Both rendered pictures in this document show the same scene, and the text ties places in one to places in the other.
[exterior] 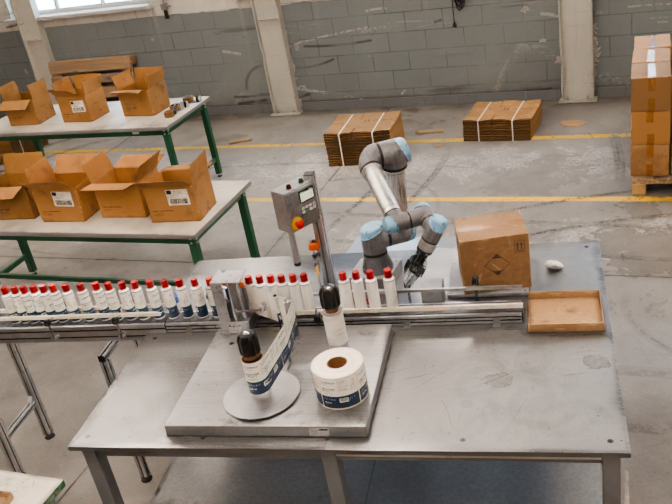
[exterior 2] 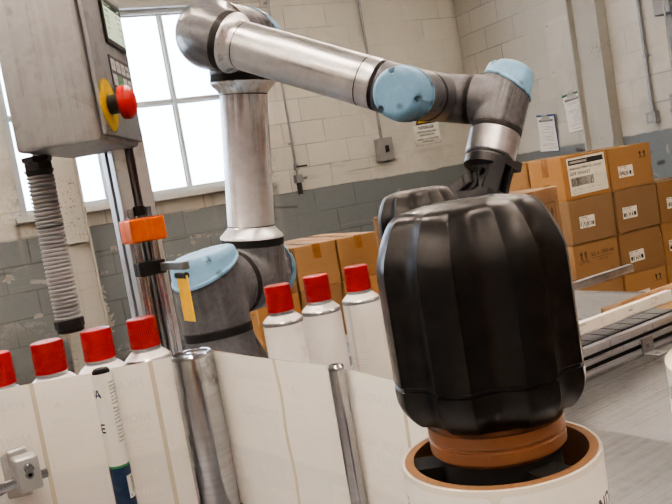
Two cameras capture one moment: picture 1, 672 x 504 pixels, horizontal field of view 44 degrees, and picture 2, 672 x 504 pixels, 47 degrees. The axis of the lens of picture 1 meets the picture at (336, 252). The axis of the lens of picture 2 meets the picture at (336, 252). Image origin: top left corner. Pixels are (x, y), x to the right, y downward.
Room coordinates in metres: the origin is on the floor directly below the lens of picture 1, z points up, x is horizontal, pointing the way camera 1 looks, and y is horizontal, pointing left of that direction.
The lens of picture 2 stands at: (2.51, 0.68, 1.19)
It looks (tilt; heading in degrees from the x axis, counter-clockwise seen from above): 5 degrees down; 309
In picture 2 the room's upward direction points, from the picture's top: 10 degrees counter-clockwise
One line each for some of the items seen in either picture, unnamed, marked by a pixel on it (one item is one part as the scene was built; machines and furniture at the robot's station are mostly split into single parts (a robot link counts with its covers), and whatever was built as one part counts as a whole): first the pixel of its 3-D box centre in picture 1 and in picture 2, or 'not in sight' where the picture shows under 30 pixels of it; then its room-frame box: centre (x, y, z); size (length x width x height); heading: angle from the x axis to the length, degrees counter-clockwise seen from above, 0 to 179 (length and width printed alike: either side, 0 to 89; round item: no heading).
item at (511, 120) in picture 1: (502, 120); not in sight; (7.34, -1.76, 0.11); 0.65 x 0.54 x 0.22; 62
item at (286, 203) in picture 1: (296, 205); (71, 69); (3.31, 0.13, 1.38); 0.17 x 0.10 x 0.19; 128
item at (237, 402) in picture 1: (261, 394); not in sight; (2.67, 0.39, 0.89); 0.31 x 0.31 x 0.01
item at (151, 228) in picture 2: (318, 275); (172, 338); (3.26, 0.10, 1.05); 0.10 x 0.04 x 0.33; 163
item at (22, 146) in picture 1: (10, 139); not in sight; (9.54, 3.50, 0.19); 0.64 x 0.54 x 0.37; 158
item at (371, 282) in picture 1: (372, 291); (367, 340); (3.14, -0.13, 0.98); 0.05 x 0.05 x 0.20
